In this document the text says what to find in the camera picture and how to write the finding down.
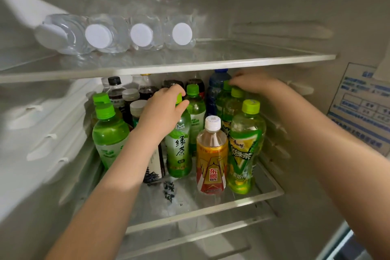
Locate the person's right hand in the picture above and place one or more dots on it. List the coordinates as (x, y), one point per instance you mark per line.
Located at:
(259, 81)

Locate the person's left hand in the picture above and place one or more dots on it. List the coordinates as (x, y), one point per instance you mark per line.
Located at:
(161, 116)

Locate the cola bottle yellow cap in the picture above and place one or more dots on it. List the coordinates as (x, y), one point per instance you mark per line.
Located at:
(148, 92)
(198, 84)

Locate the cola bottle blue cap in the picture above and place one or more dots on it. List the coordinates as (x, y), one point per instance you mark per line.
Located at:
(173, 83)

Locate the green tea bottle lime cap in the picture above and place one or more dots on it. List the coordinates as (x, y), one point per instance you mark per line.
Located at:
(243, 153)
(234, 107)
(179, 153)

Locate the blue sports drink bottle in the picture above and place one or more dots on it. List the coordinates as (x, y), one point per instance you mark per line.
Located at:
(214, 92)

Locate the iced tea bottle black cap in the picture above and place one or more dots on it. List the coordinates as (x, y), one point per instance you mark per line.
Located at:
(115, 95)

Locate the orange energy drink bottle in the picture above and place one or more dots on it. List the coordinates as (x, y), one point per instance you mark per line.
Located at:
(212, 159)

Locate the white refrigerator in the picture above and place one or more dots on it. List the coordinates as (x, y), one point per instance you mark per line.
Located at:
(274, 10)

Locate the clear water bottle white cap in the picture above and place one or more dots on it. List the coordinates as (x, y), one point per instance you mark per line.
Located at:
(182, 33)
(51, 35)
(141, 35)
(98, 35)

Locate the person's right forearm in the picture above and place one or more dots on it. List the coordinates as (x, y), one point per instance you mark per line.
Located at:
(335, 153)

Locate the person's left forearm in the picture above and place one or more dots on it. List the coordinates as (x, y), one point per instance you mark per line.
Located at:
(106, 202)

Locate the glass fridge shelf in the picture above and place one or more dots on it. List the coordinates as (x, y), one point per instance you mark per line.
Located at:
(195, 199)
(213, 61)

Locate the printed clear plastic bag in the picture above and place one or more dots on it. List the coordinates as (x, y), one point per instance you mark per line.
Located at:
(169, 191)

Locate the blue instruction sticker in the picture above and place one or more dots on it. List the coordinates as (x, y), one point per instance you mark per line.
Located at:
(359, 110)

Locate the glass crisper cover shelf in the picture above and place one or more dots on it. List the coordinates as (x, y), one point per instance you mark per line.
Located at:
(213, 232)

